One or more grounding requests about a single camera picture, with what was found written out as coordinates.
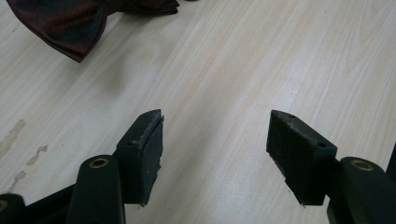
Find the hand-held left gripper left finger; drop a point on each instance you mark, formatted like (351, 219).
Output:
(140, 155)

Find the dark maroon bow tie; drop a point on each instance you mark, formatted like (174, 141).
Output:
(71, 25)

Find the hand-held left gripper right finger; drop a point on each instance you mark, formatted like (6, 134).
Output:
(299, 155)

